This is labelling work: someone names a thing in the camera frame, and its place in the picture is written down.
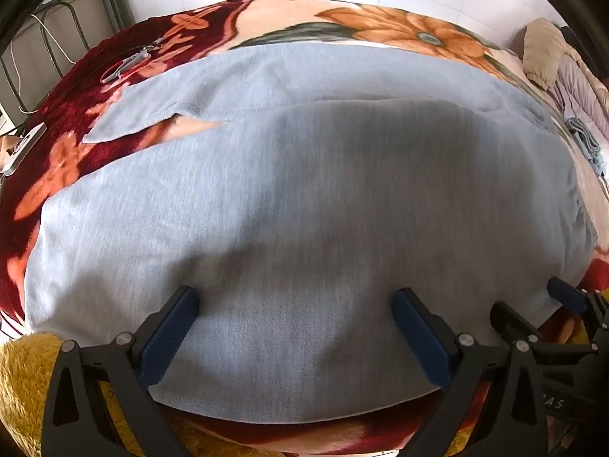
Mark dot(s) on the white flat device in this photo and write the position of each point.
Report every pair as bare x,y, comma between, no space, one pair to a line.
24,150

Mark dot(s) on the beige pillow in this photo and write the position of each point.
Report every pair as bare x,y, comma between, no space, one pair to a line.
540,52

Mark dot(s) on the pink quilted cloth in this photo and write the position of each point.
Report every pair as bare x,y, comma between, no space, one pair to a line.
583,85

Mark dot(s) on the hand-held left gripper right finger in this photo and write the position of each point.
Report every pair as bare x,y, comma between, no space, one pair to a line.
422,338

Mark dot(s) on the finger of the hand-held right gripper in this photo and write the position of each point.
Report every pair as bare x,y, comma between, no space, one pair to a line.
514,321
566,293

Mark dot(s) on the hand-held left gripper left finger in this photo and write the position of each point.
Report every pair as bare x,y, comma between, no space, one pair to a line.
170,335

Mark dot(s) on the floral plush blanket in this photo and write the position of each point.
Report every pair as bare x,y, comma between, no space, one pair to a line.
71,104

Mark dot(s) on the grey pants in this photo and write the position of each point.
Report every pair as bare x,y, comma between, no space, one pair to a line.
295,200

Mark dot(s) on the grey-blue knitted cloth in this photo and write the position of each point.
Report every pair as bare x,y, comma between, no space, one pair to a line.
587,140

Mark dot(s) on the green metal bed frame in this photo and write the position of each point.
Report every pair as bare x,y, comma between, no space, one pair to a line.
116,4

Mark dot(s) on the yellow plush cloth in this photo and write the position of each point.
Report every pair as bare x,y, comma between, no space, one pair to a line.
28,366

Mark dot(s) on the grey scissors with red loop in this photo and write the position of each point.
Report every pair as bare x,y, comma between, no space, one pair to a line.
126,64

